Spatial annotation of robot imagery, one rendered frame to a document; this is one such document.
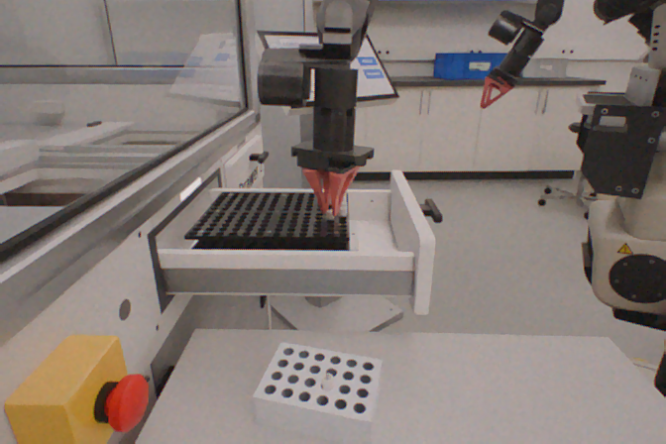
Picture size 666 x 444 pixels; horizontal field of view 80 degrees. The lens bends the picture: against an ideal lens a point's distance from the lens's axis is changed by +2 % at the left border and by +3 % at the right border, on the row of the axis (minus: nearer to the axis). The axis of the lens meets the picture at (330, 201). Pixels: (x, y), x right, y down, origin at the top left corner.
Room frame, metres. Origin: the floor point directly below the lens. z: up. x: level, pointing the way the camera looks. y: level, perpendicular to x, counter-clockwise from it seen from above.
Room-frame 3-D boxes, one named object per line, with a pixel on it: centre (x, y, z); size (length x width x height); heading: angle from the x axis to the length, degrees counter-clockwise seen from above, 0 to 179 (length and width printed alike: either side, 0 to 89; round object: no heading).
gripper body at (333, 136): (0.53, 0.00, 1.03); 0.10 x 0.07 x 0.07; 66
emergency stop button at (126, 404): (0.23, 0.16, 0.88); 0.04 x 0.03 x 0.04; 178
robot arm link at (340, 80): (0.54, 0.00, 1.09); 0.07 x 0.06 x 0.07; 86
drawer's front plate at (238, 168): (0.88, 0.19, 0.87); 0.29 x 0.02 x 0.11; 178
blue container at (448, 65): (3.80, -1.29, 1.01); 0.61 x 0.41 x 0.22; 91
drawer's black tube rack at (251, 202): (0.56, 0.08, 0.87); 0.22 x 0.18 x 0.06; 88
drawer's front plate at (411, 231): (0.55, -0.12, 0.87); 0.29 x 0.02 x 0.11; 178
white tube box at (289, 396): (0.33, 0.01, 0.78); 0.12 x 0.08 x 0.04; 76
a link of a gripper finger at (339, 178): (0.53, 0.00, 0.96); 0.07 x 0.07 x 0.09; 66
